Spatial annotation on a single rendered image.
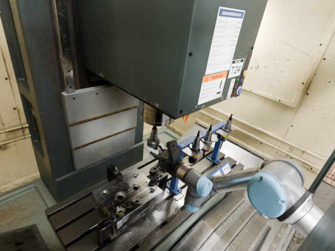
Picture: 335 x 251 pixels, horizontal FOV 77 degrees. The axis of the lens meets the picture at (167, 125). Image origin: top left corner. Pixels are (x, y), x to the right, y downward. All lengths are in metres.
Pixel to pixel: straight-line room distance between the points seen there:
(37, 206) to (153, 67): 1.33
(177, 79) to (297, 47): 1.13
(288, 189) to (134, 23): 0.69
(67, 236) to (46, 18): 0.96
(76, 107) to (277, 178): 0.98
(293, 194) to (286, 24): 1.22
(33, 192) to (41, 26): 1.18
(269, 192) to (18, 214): 1.52
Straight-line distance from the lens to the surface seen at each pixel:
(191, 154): 1.09
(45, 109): 1.21
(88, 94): 1.22
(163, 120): 0.87
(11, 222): 1.74
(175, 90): 0.66
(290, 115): 1.73
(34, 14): 1.11
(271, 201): 0.67
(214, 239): 1.36
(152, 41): 0.72
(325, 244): 0.35
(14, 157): 1.74
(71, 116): 1.23
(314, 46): 1.63
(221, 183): 0.97
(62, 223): 1.22
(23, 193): 1.87
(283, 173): 0.70
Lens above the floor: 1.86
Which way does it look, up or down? 30 degrees down
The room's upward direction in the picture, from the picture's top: 8 degrees clockwise
